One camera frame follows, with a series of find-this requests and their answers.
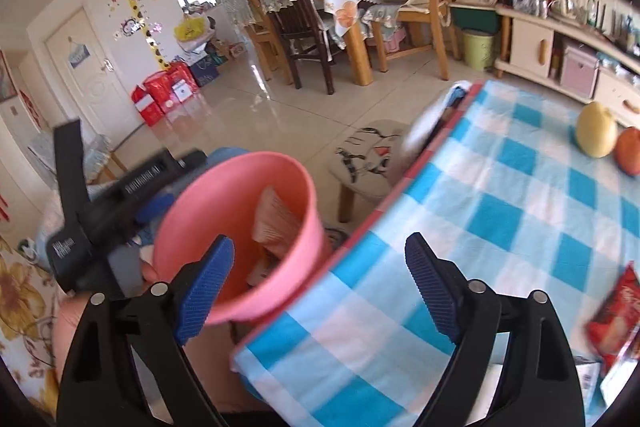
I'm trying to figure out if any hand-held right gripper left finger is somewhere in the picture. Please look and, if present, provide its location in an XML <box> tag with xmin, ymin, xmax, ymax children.
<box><xmin>56</xmin><ymin>234</ymin><xmax>236</xmax><ymax>427</ymax></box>

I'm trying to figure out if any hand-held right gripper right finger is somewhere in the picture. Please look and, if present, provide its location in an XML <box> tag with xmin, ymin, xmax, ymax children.
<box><xmin>404</xmin><ymin>232</ymin><xmax>586</xmax><ymax>427</ymax></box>

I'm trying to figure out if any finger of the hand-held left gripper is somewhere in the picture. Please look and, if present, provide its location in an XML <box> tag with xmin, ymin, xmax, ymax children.
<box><xmin>133</xmin><ymin>193</ymin><xmax>177</xmax><ymax>226</ymax></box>

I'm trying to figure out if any pink plastic bin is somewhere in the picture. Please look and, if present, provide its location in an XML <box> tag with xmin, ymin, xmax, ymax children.
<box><xmin>152</xmin><ymin>150</ymin><xmax>334</xmax><ymax>326</ymax></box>

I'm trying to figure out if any white noodle packet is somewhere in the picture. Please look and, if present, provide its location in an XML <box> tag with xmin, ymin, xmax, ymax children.
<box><xmin>251</xmin><ymin>186</ymin><xmax>304</xmax><ymax>259</ymax></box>

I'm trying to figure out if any red snack packet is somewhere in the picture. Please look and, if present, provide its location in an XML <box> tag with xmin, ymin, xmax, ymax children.
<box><xmin>586</xmin><ymin>263</ymin><xmax>640</xmax><ymax>375</ymax></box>

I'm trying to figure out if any long white blue packet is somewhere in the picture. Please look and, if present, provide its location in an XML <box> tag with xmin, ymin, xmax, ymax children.
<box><xmin>574</xmin><ymin>347</ymin><xmax>640</xmax><ymax>410</ymax></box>

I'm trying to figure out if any person's left forearm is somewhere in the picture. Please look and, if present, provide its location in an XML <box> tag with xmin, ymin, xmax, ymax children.
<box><xmin>51</xmin><ymin>294</ymin><xmax>92</xmax><ymax>390</ymax></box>

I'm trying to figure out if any person's left hand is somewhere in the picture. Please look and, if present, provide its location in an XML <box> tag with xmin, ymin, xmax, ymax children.
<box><xmin>140</xmin><ymin>246</ymin><xmax>157</xmax><ymax>284</ymax></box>

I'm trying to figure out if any pack of water bottles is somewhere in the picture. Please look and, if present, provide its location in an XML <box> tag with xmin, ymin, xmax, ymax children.
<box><xmin>79</xmin><ymin>134</ymin><xmax>117</xmax><ymax>180</ymax></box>

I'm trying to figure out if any red gift box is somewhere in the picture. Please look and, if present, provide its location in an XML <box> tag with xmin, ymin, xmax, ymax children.
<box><xmin>131</xmin><ymin>83</ymin><xmax>167</xmax><ymax>126</ymax></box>
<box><xmin>144</xmin><ymin>61</ymin><xmax>202</xmax><ymax>114</ymax></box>

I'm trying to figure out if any blue white checked tablecloth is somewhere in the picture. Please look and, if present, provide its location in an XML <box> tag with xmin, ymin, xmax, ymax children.
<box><xmin>230</xmin><ymin>78</ymin><xmax>640</xmax><ymax>427</ymax></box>

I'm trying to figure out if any white door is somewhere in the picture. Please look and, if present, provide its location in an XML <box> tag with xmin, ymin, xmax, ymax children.
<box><xmin>44</xmin><ymin>6</ymin><xmax>138</xmax><ymax>150</ymax></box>

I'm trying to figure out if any blue gift bag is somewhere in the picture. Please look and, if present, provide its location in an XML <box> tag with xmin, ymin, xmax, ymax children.
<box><xmin>189</xmin><ymin>56</ymin><xmax>222</xmax><ymax>88</ymax></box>

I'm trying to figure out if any stool with printed cushion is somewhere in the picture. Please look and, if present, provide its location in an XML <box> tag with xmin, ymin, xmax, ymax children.
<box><xmin>327</xmin><ymin>119</ymin><xmax>407</xmax><ymax>224</ymax></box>

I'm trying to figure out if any white plastic bag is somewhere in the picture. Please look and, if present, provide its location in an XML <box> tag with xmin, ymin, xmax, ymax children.
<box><xmin>399</xmin><ymin>79</ymin><xmax>474</xmax><ymax>154</ymax></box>

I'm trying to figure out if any light wooden chair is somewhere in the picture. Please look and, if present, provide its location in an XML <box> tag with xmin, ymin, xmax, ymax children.
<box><xmin>219</xmin><ymin>0</ymin><xmax>282</xmax><ymax>81</ymax></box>

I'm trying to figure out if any yellow pear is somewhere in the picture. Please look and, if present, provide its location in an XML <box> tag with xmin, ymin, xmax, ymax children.
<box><xmin>574</xmin><ymin>101</ymin><xmax>619</xmax><ymax>158</ymax></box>

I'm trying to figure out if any dark wooden chair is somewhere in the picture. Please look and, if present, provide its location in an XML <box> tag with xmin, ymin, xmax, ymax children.
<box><xmin>242</xmin><ymin>0</ymin><xmax>337</xmax><ymax>96</ymax></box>

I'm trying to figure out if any red apple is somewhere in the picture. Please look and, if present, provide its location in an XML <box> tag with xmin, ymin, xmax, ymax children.
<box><xmin>614</xmin><ymin>126</ymin><xmax>640</xmax><ymax>176</ymax></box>

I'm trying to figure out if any green waste bin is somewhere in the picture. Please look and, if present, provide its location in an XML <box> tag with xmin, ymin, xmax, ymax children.
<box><xmin>459</xmin><ymin>29</ymin><xmax>497</xmax><ymax>72</ymax></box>

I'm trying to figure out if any pink storage box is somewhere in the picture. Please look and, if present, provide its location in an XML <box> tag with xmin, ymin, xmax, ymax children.
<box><xmin>559</xmin><ymin>44</ymin><xmax>600</xmax><ymax>101</ymax></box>

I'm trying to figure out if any dining table with printed cloth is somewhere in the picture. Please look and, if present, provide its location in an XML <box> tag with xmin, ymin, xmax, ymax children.
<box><xmin>319</xmin><ymin>0</ymin><xmax>375</xmax><ymax>88</ymax></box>

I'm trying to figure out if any wooden chair with lace cover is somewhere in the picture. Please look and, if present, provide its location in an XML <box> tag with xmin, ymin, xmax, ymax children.
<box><xmin>356</xmin><ymin>0</ymin><xmax>464</xmax><ymax>84</ymax></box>

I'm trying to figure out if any cream television cabinet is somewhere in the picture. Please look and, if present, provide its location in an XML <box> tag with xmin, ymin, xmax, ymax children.
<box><xmin>494</xmin><ymin>3</ymin><xmax>640</xmax><ymax>128</ymax></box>

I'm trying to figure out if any giraffe wall sticker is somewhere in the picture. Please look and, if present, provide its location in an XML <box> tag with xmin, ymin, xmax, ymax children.
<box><xmin>111</xmin><ymin>0</ymin><xmax>172</xmax><ymax>72</ymax></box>

